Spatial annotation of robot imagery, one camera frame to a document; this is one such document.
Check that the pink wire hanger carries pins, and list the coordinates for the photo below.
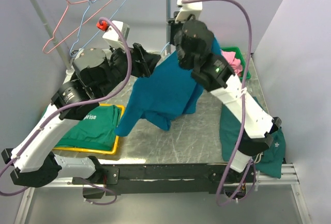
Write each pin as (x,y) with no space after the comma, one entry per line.
(69,26)

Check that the pink t shirt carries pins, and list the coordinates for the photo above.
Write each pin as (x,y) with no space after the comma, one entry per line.
(234,62)

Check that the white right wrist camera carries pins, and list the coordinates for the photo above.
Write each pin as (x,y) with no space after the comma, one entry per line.
(187,9)

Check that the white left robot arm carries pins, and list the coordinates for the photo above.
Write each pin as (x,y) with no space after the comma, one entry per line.
(97,73)

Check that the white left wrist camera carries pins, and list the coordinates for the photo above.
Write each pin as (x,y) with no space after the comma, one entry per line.
(111,36)

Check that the blue t shirt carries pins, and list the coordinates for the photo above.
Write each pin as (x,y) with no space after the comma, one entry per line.
(161,98)

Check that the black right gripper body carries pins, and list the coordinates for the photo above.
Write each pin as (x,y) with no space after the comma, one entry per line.
(176,28)

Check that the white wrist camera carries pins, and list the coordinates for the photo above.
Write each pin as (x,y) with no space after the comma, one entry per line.
(187,9)
(111,36)

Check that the green enterprise t shirt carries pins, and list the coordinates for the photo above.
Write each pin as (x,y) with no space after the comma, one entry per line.
(95,128)

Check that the yellow plastic tray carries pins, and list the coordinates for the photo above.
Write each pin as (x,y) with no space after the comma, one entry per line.
(116,141)

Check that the dark green pants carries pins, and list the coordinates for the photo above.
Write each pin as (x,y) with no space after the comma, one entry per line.
(271,161)

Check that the green plastic bin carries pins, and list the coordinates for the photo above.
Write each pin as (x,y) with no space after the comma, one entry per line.
(239,55)

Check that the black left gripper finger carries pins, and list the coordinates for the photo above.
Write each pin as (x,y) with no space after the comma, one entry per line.
(141,69)
(148,59)

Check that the black mounting base rail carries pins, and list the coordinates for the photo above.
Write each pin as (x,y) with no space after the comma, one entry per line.
(162,177)

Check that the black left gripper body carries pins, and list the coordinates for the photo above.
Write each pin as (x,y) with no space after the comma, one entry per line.
(119,62)

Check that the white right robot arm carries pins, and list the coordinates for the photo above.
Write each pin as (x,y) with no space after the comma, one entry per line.
(193,42)

